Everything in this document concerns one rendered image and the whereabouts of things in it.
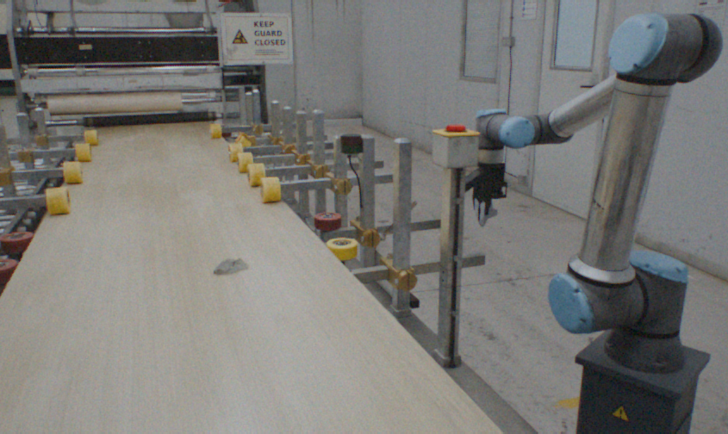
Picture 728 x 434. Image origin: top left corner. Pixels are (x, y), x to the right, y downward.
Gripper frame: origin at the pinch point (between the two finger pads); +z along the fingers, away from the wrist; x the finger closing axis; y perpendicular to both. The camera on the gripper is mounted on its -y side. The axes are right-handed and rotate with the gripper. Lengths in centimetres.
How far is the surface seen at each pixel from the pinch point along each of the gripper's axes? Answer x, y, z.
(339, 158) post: 20, -41, -21
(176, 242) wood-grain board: -5, -95, -7
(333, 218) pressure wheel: -2, -51, -8
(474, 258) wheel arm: -26.0, -18.2, 1.0
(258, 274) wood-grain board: -36, -80, -7
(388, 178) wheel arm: 24.0, -22.0, -12.0
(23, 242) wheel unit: 11, -133, -7
